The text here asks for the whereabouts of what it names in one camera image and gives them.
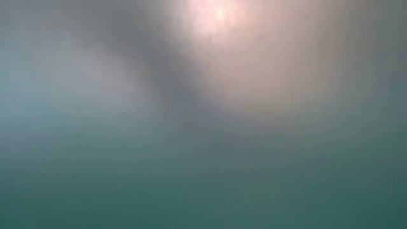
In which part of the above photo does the green plastic bin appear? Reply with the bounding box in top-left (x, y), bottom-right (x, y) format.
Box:
top-left (0, 0), bottom-right (407, 229)

